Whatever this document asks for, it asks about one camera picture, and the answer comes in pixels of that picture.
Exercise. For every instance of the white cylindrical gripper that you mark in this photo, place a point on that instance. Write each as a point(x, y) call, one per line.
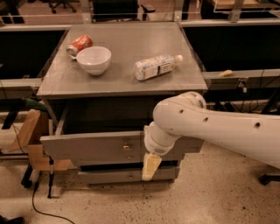
point(157, 148)

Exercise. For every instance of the grey top drawer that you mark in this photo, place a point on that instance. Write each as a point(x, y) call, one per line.
point(98, 134)

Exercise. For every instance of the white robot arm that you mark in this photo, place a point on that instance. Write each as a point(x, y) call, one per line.
point(186, 115)

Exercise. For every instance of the grey bottom drawer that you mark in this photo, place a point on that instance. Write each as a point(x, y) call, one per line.
point(125, 176)

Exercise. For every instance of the grey drawer cabinet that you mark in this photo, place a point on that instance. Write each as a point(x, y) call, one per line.
point(66, 82)

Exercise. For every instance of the clear plastic water bottle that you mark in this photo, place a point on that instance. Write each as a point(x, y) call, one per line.
point(153, 67)

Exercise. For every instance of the white ceramic bowl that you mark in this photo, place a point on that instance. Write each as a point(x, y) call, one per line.
point(95, 60)

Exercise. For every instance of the small yellow foam piece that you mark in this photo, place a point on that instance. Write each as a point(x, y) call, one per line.
point(225, 73)

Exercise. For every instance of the brown cardboard box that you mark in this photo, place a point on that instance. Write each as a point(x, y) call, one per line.
point(35, 126)

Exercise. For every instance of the red soda can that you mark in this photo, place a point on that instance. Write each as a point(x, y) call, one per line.
point(78, 45)

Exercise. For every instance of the black shoe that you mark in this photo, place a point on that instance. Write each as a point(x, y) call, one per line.
point(18, 220)

